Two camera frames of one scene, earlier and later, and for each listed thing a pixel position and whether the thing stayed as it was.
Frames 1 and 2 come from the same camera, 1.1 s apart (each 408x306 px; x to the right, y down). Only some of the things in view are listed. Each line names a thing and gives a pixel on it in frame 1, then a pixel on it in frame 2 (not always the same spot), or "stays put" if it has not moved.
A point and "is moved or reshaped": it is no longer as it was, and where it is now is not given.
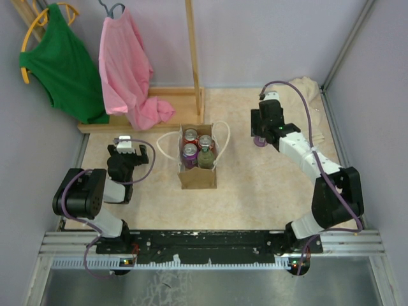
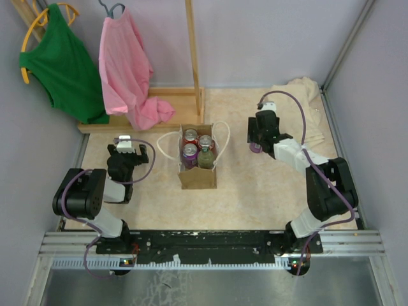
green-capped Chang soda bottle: [205, 158] stays put
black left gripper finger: [143, 158] stays put
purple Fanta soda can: [259, 141] is moved or reshaped
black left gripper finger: [111, 148] stays put
